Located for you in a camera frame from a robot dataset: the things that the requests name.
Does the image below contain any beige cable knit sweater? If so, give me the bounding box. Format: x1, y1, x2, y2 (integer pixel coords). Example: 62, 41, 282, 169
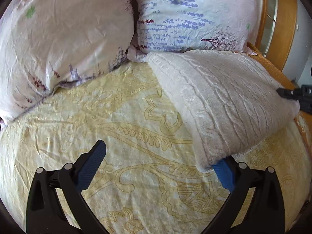
146, 50, 299, 172

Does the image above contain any pink floral pillow left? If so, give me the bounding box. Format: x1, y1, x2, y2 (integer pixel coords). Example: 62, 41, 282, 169
1, 0, 134, 123

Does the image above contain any pink floral pillow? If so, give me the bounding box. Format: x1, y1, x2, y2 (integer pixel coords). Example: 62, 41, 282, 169
1, 0, 134, 123
128, 0, 259, 62

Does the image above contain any pink floral pillow right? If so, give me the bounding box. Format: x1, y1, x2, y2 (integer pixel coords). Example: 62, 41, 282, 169
128, 0, 259, 62

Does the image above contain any wooden headboard frame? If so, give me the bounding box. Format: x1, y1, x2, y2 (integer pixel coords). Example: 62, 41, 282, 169
255, 0, 298, 71

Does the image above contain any yellow orange patterned bedsheet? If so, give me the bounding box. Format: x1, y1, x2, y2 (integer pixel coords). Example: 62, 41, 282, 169
0, 41, 312, 234

